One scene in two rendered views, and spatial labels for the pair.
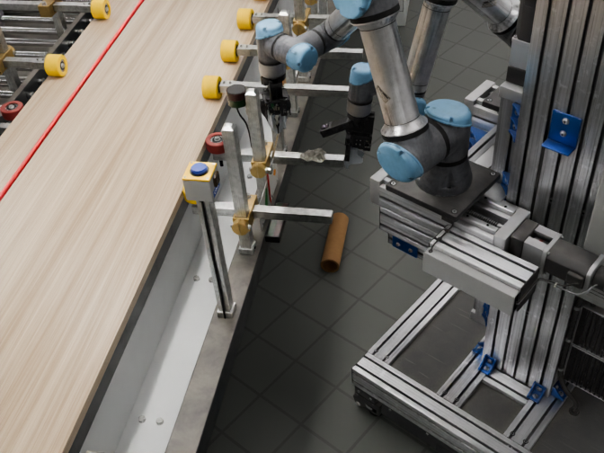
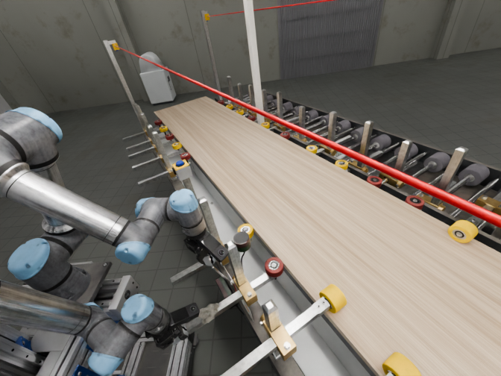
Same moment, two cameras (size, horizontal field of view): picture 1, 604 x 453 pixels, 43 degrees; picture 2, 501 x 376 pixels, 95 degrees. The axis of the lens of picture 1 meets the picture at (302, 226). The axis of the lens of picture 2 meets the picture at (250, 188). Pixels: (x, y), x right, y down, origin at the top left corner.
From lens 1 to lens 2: 2.52 m
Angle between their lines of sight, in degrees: 92
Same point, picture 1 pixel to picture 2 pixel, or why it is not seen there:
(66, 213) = (283, 186)
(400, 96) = not seen: hidden behind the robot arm
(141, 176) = (279, 218)
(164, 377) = (217, 214)
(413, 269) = not seen: outside the picture
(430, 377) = (151, 352)
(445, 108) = (28, 251)
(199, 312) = (228, 238)
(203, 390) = not seen: hidden behind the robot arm
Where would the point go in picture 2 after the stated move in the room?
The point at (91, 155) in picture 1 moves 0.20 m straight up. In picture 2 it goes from (322, 210) to (324, 180)
